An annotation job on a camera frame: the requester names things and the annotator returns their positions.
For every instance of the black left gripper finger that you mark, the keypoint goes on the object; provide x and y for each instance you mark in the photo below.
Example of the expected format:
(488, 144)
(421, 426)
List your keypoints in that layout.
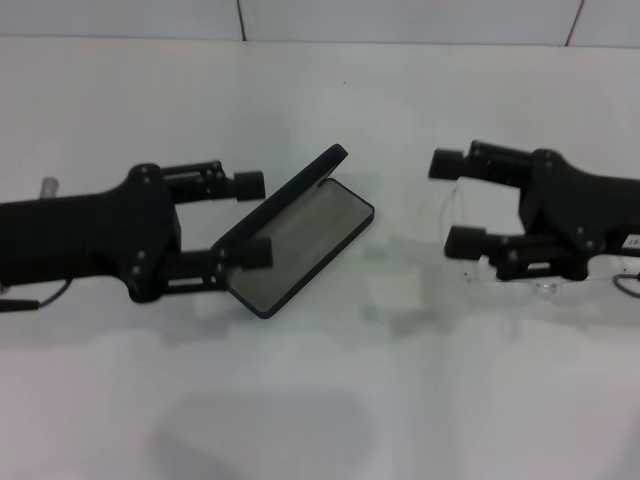
(250, 254)
(247, 186)

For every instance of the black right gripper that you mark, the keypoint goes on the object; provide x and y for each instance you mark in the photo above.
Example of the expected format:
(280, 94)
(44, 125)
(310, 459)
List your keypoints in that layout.
(590, 210)

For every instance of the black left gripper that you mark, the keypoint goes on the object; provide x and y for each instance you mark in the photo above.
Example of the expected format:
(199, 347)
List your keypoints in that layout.
(90, 235)

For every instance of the black glasses case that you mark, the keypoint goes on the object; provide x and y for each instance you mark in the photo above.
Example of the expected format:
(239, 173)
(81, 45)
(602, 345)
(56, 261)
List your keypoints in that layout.
(310, 235)

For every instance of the clear frame glasses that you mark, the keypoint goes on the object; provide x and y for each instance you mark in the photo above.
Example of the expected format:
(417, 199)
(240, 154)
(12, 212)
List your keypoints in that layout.
(550, 289)

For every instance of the silver left wrist port stub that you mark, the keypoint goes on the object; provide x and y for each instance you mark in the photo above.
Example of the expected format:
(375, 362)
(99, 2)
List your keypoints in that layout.
(50, 187)

